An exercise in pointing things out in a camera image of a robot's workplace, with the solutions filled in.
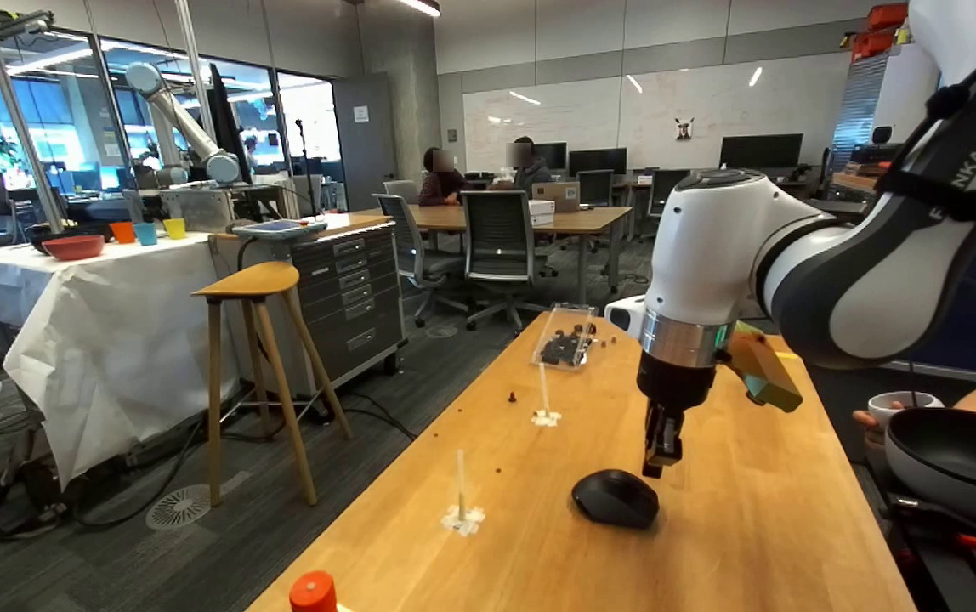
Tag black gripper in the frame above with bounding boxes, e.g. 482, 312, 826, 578
638, 358, 715, 475

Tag black computer mouse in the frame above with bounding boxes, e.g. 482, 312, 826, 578
571, 468, 660, 532

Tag grey background robot arm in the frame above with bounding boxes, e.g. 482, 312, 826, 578
128, 62, 241, 186

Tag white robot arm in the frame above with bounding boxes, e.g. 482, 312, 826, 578
608, 0, 976, 475

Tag far white plastic stand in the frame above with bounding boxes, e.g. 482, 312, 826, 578
532, 364, 561, 428

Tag white plastic stand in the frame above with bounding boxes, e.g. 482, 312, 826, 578
532, 364, 561, 428
444, 453, 487, 536

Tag clear tray of black parts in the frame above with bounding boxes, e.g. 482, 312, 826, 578
537, 305, 614, 370

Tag near white plastic stand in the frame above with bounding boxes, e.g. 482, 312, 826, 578
444, 453, 487, 536

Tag wooden office desk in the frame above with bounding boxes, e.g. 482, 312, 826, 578
404, 202, 638, 305

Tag black mesh office chair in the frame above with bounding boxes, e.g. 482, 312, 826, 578
462, 190, 541, 330

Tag black frying pan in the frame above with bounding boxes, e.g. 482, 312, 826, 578
885, 408, 976, 518

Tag black computer monitor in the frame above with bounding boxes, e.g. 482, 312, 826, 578
723, 134, 803, 169

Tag seated person in dark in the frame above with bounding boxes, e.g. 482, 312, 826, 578
512, 135, 551, 195

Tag seated person in maroon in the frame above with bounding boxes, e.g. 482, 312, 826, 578
420, 147, 468, 206

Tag black drawer cabinet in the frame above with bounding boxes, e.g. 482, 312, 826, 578
294, 224, 404, 383

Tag wooden bar stool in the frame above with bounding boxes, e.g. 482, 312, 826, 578
199, 263, 352, 502

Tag orange bottle cap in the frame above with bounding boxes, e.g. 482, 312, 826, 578
291, 572, 338, 612

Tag white tablecloth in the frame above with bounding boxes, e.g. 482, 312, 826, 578
0, 235, 218, 484

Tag red bowl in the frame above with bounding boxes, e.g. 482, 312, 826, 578
41, 235, 107, 263

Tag olive wrist camera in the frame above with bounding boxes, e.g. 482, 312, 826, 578
728, 334, 803, 411

